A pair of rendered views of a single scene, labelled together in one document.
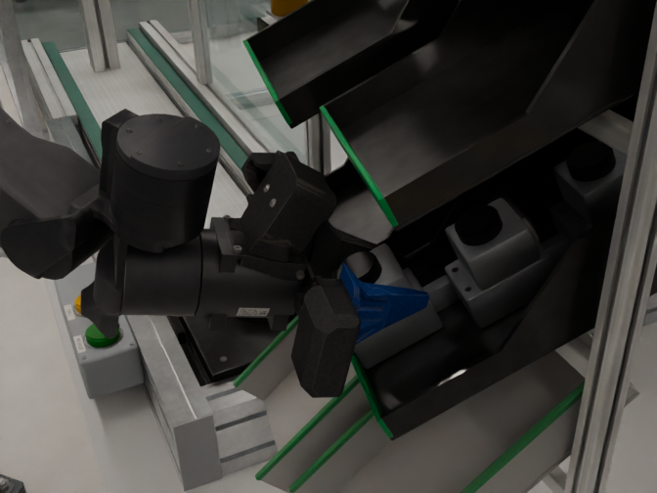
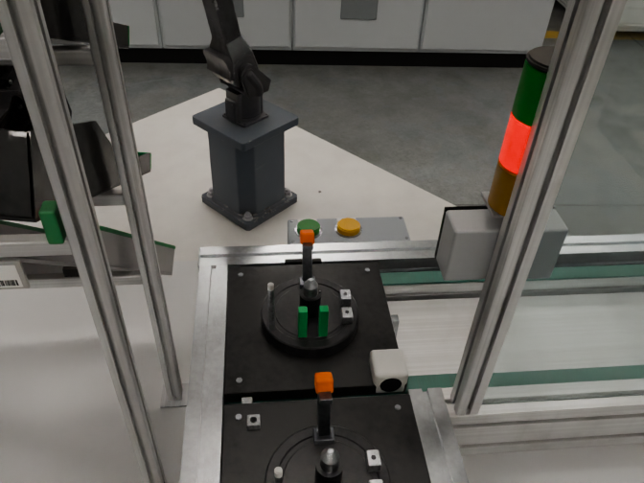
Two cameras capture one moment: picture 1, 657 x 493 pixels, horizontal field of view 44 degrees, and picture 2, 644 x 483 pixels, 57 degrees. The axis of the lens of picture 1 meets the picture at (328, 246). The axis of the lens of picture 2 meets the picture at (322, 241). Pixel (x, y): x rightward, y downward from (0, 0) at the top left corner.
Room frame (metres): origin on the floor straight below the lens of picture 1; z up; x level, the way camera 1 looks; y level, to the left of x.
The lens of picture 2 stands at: (1.03, -0.48, 1.62)
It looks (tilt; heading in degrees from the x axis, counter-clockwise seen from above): 40 degrees down; 106
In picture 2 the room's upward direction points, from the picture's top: 3 degrees clockwise
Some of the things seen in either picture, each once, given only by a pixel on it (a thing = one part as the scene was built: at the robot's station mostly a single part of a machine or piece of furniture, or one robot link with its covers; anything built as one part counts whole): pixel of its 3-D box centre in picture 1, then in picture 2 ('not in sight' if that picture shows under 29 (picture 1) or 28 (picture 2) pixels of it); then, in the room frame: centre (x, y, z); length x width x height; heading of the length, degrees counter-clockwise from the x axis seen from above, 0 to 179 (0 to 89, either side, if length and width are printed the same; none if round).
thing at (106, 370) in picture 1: (96, 324); (347, 241); (0.85, 0.30, 0.93); 0.21 x 0.07 x 0.06; 24
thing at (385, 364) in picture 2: not in sight; (387, 371); (0.98, 0.02, 0.97); 0.05 x 0.05 x 0.04; 24
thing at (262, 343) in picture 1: (273, 296); (309, 324); (0.86, 0.07, 0.96); 0.24 x 0.24 x 0.02; 24
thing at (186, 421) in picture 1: (114, 251); (459, 268); (1.05, 0.32, 0.91); 0.89 x 0.06 x 0.11; 24
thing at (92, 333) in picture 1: (103, 336); (308, 229); (0.78, 0.28, 0.96); 0.04 x 0.04 x 0.02
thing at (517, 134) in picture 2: not in sight; (532, 140); (1.08, 0.04, 1.33); 0.05 x 0.05 x 0.05
